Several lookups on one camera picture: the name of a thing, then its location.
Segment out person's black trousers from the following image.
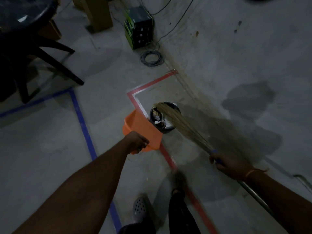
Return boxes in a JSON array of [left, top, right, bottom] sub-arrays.
[[118, 191, 201, 234]]

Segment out person's right forearm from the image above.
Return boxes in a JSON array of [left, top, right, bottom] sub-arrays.
[[245, 169, 312, 234]]

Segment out black trash bin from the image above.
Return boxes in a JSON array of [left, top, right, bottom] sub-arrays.
[[149, 102, 182, 134]]

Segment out black and green box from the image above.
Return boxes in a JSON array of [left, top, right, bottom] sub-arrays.
[[124, 6, 155, 50]]

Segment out wooden furniture leg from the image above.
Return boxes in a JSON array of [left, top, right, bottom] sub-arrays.
[[72, 0, 114, 34]]

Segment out orange plastic dustpan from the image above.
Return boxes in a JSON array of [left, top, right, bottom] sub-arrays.
[[122, 109, 163, 155]]

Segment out brown cardboard box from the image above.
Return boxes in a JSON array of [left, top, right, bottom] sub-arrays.
[[38, 19, 62, 41]]

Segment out person's left hand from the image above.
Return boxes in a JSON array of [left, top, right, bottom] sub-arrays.
[[124, 131, 150, 155]]

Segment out crumpled trash in bin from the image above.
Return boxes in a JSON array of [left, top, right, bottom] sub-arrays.
[[152, 108, 174, 129]]

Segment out person's right hand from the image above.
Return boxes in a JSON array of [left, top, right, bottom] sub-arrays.
[[209, 152, 254, 181]]

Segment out grey perforated clog shoe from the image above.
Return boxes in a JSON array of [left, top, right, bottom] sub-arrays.
[[132, 195, 154, 224], [170, 170, 188, 196]]

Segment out black wall cable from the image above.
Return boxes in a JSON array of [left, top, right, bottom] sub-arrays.
[[137, 0, 196, 50]]

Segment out blue floor tape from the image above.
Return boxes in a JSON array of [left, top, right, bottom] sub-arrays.
[[0, 88, 122, 233]]

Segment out straw broom with metal handle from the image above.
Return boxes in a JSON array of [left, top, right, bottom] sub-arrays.
[[153, 102, 277, 218]]

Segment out coiled grey cable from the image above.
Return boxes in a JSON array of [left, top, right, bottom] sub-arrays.
[[140, 50, 164, 67]]

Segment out person's left forearm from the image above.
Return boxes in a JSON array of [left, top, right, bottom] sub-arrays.
[[12, 137, 130, 234]]

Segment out black round table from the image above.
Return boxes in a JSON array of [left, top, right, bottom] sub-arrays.
[[0, 0, 85, 104]]

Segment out red floor tape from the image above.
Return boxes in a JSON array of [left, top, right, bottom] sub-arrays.
[[127, 70, 218, 234]]

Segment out orange wrist thread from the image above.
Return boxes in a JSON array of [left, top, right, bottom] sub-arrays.
[[244, 169, 267, 182]]

